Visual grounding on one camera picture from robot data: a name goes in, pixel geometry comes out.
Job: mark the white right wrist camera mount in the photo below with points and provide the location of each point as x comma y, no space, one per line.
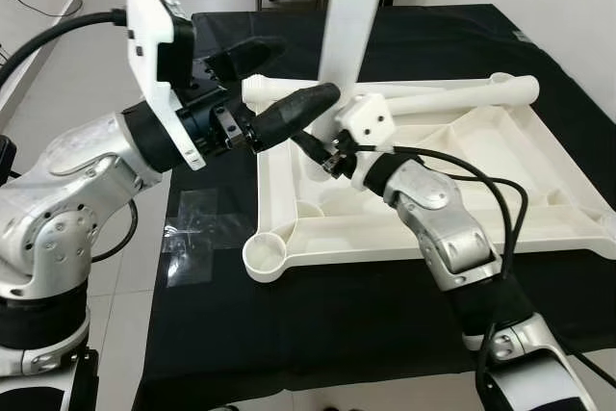
366,120

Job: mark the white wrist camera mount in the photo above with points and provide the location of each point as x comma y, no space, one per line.
154,55
366,120

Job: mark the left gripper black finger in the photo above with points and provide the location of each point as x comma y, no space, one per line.
298,108
250,55

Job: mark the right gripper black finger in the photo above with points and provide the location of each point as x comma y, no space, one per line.
308,144

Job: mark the white plastic children table top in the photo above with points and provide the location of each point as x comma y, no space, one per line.
462,209

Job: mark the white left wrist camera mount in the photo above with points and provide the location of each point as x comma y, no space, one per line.
154,55

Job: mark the small clear tape piece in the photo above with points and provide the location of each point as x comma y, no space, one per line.
522,36

